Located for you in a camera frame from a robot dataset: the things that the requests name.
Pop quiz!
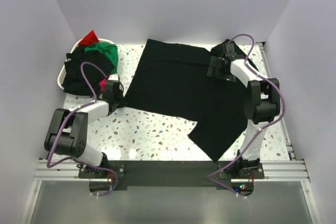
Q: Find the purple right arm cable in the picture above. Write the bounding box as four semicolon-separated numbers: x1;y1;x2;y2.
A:
207;33;287;197

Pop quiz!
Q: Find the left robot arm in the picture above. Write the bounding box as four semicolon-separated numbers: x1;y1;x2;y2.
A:
44;80;123;178

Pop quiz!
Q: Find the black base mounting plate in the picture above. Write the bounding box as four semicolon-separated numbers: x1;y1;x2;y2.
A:
77;161;265;192

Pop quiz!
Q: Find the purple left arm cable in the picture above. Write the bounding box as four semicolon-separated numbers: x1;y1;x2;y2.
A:
46;61;118;196

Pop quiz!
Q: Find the black t-shirt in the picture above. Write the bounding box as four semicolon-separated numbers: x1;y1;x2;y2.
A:
124;39;247;162

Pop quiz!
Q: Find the pink t-shirt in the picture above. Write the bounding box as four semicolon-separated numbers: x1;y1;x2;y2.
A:
99;79;107;92

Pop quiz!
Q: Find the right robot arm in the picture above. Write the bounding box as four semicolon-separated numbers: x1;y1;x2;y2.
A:
207;42;281;178

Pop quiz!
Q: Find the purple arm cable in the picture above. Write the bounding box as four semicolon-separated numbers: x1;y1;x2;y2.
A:
46;61;118;196
207;33;287;197

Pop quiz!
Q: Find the black clothes pile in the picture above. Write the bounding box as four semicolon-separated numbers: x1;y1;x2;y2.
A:
62;45;114;96

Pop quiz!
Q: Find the right side aluminium rail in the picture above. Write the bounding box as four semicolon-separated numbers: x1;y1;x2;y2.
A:
256;42;303;162

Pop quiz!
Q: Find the green t-shirt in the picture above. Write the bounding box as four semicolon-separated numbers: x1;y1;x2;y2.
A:
85;42;119;74

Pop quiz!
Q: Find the red t-shirt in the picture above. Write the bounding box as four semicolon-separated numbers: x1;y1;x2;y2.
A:
78;30;99;47

